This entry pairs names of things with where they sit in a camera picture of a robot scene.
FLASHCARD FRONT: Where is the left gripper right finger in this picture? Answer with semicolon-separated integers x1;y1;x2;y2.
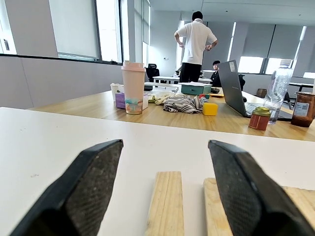
208;140;315;236

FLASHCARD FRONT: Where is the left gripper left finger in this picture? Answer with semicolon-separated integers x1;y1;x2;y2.
9;139;124;236

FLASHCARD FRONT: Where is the wooden seat board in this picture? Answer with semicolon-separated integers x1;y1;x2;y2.
203;177;315;236

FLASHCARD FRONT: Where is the wooden bar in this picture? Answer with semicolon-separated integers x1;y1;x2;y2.
145;171;185;236

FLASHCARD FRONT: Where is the red jar with gold lid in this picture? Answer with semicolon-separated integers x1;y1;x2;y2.
248;106;272;131

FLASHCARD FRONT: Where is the yellow cube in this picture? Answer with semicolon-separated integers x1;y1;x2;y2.
202;102;219;117

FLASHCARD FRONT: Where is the purple tissue box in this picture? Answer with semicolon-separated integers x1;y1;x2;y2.
110;83;149;110

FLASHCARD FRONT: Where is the brown jar with label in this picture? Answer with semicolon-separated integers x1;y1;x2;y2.
290;91;315;128

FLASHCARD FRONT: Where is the grey laptop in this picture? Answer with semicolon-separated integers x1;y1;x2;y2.
218;59;294;121

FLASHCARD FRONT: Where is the striped T-shirt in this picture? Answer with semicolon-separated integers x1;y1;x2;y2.
162;94;209;115

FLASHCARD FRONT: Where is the clear plastic bottle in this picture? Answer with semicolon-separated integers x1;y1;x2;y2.
263;59;294;125

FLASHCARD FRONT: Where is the teal drawer box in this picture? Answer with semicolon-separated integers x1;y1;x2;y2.
179;81;213;96

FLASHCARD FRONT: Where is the pink lidded tumbler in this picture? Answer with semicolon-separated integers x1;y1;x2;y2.
121;60;147;115

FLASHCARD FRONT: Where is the person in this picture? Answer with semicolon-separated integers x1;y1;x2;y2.
174;11;219;83
210;60;222;88

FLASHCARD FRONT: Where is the yellow-green cloth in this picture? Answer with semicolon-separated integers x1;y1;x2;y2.
148;91;176;106

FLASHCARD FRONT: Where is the black office chair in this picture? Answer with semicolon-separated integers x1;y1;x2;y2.
145;63;160;83

